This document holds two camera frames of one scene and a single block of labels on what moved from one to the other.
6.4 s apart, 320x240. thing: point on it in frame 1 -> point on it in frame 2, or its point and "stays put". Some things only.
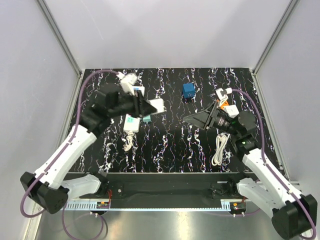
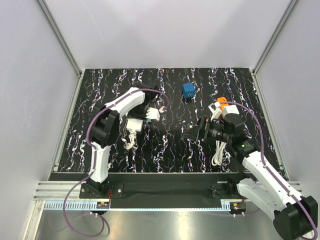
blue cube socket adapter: x=188 y=90 stays put
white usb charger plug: x=158 y=104 -> x=153 y=113
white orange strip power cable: x=221 y=139 stays put
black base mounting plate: x=167 y=188 stays put
